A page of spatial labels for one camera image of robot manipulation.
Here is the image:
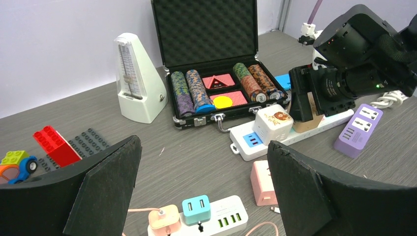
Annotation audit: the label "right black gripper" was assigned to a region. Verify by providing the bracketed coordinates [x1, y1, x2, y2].
[288, 64, 356, 122]

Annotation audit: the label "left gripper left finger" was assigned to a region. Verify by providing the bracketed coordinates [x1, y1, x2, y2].
[0, 135, 142, 236]

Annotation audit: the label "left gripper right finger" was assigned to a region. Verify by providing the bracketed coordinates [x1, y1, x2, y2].
[267, 141, 417, 236]

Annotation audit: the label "purple power strip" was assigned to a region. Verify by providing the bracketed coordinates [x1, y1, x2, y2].
[333, 104, 383, 159]

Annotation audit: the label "blue small charger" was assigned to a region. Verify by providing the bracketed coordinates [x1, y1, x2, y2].
[275, 74, 291, 91]

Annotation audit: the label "pink cube socket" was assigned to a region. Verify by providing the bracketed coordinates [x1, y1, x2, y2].
[250, 160, 278, 206]

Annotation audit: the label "white cube socket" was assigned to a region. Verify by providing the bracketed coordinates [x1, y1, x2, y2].
[253, 104, 294, 145]

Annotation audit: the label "teal plug adapter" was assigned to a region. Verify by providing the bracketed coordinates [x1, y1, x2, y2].
[181, 195, 211, 226]

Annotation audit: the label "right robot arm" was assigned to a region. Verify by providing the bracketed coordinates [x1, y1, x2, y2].
[289, 4, 417, 122]

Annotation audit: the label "pink charger plug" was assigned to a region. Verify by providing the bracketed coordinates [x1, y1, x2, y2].
[148, 205, 181, 236]

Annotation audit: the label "grey building baseplate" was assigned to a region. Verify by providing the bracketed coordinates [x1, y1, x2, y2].
[38, 128, 110, 173]

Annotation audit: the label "red toy brick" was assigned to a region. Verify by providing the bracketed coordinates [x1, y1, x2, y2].
[33, 125, 82, 168]

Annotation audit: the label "white power strip with usb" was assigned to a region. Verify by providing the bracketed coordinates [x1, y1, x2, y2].
[147, 195, 249, 236]

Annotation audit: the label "toy car blocks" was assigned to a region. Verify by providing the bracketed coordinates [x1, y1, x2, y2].
[0, 150, 38, 184]

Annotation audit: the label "white colourful power strip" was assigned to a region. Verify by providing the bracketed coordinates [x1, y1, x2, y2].
[229, 110, 354, 161]

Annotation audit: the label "white metronome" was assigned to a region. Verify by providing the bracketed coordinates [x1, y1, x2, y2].
[114, 32, 168, 124]

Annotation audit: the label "black poker chip case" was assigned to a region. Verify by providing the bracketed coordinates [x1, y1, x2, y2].
[151, 0, 289, 129]

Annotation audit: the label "pink usb cable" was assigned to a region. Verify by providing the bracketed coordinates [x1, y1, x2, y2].
[122, 205, 281, 236]

